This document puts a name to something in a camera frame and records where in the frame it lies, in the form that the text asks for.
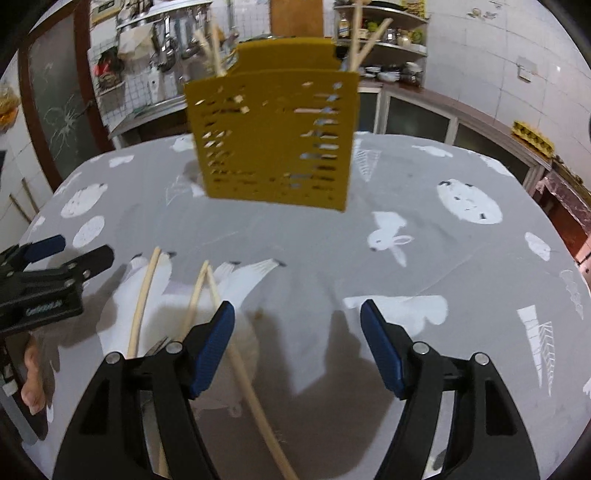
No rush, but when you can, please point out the rectangular wooden cutting board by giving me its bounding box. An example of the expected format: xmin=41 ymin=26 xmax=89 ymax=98
xmin=270 ymin=0 xmax=324 ymax=37

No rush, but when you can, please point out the corner wall shelf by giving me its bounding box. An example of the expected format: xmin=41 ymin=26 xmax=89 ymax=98
xmin=329 ymin=1 xmax=429 ymax=66

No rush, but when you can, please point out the white cabinet with glass doors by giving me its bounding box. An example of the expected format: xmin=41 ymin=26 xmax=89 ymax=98
xmin=359 ymin=81 xmax=551 ymax=190

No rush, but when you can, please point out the white dish soap bottle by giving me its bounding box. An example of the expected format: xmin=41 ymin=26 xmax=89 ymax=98
xmin=146 ymin=67 xmax=165 ymax=104

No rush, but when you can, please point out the brown frosted glass door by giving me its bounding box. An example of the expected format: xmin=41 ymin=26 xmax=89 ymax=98
xmin=18 ymin=1 xmax=114 ymax=190

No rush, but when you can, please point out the wooden chopstick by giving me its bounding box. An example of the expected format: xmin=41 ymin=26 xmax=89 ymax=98
xmin=127 ymin=246 xmax=161 ymax=358
xmin=193 ymin=20 xmax=226 ymax=77
xmin=157 ymin=260 xmax=209 ymax=479
xmin=201 ymin=259 xmax=297 ymax=479

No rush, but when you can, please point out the yellow perforated utensil holder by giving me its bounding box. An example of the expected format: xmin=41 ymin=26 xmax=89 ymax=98
xmin=184 ymin=37 xmax=359 ymax=211

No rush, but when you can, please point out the wooden chopstick in holder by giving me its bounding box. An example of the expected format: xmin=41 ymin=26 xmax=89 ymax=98
xmin=193 ymin=20 xmax=226 ymax=77

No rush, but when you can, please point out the wall utensil rack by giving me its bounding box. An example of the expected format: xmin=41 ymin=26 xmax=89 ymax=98
xmin=116 ymin=1 xmax=212 ymax=73

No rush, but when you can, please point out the white wall socket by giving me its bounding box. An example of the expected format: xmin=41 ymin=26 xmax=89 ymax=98
xmin=516 ymin=56 xmax=538 ymax=83

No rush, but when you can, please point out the grey patterned tablecloth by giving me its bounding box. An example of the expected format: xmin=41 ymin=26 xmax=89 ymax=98
xmin=27 ymin=133 xmax=590 ymax=479

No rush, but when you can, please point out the person's left hand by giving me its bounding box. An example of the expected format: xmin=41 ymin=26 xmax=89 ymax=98
xmin=21 ymin=335 xmax=47 ymax=416

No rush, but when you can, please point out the yellow egg tray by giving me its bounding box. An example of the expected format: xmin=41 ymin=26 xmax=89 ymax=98
xmin=512 ymin=120 xmax=555 ymax=158

